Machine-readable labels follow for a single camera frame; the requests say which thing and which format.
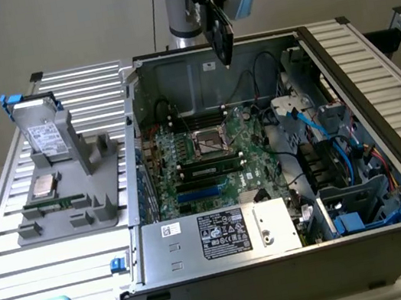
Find black graphics card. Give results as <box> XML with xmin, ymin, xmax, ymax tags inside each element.
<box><xmin>197</xmin><ymin>0</ymin><xmax>242</xmax><ymax>71</ymax></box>

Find CPU socket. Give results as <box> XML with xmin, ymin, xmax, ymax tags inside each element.
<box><xmin>189</xmin><ymin>123</ymin><xmax>233</xmax><ymax>161</ymax></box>

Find black box between tables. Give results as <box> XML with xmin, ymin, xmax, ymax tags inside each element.
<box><xmin>361</xmin><ymin>26</ymin><xmax>401</xmax><ymax>59</ymax></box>

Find green motherboard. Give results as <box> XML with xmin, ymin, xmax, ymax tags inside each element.
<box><xmin>132</xmin><ymin>99</ymin><xmax>292</xmax><ymax>224</ymax></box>

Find black RAM stick with label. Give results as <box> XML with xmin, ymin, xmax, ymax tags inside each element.
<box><xmin>178</xmin><ymin>151</ymin><xmax>249</xmax><ymax>184</ymax></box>

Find black expansion slot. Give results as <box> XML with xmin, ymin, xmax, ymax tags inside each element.
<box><xmin>174</xmin><ymin>176</ymin><xmax>220</xmax><ymax>195</ymax></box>

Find black fan shroud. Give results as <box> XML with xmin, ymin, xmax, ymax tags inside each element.
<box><xmin>295</xmin><ymin>135</ymin><xmax>352</xmax><ymax>195</ymax></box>

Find blue expansion slot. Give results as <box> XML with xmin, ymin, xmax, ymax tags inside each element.
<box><xmin>175</xmin><ymin>184</ymin><xmax>222</xmax><ymax>204</ymax></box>

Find silver chipset heatsink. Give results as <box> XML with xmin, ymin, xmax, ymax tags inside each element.
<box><xmin>235</xmin><ymin>187</ymin><xmax>266</xmax><ymax>207</ymax></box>

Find hard disk in blue caddy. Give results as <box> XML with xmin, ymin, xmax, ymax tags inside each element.
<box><xmin>0</xmin><ymin>84</ymin><xmax>74</xmax><ymax>164</ymax></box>

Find grey parts rack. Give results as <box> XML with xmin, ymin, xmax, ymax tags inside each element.
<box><xmin>0</xmin><ymin>101</ymin><xmax>134</xmax><ymax>248</ymax></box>

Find grey disk bay cage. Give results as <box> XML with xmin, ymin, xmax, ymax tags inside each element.
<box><xmin>312</xmin><ymin>169</ymin><xmax>401</xmax><ymax>242</ymax></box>

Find CPU chip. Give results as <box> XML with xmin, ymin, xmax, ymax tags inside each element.
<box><xmin>29</xmin><ymin>171</ymin><xmax>64</xmax><ymax>201</ymax></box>

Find silver power supply unit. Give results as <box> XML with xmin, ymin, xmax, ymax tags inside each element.
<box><xmin>132</xmin><ymin>194</ymin><xmax>308</xmax><ymax>287</ymax></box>

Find blue empty disk caddy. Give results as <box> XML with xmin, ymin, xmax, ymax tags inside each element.
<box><xmin>331</xmin><ymin>200</ymin><xmax>401</xmax><ymax>239</ymax></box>

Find green RAM stick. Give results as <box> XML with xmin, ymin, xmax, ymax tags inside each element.
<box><xmin>22</xmin><ymin>191</ymin><xmax>92</xmax><ymax>214</ymax></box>

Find blue case latch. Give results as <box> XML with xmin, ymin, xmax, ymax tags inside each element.
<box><xmin>108</xmin><ymin>254</ymin><xmax>125</xmax><ymax>274</ymax></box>

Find open black PC case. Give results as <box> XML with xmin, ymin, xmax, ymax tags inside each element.
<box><xmin>77</xmin><ymin>8</ymin><xmax>401</xmax><ymax>300</ymax></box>

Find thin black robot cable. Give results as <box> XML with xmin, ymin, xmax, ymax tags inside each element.
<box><xmin>145</xmin><ymin>0</ymin><xmax>170</xmax><ymax>53</ymax></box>

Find black wire in case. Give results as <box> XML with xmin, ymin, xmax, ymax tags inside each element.
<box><xmin>247</xmin><ymin>50</ymin><xmax>288</xmax><ymax>110</ymax></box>

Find light blue SATA wire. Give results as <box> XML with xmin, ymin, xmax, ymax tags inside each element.
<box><xmin>282</xmin><ymin>103</ymin><xmax>331</xmax><ymax>148</ymax></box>

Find dark blue SATA wire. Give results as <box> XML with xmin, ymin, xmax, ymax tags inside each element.
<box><xmin>327</xmin><ymin>132</ymin><xmax>360</xmax><ymax>190</ymax></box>

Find red yellow power wires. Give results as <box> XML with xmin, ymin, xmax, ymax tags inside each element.
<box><xmin>357</xmin><ymin>137</ymin><xmax>401</xmax><ymax>205</ymax></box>

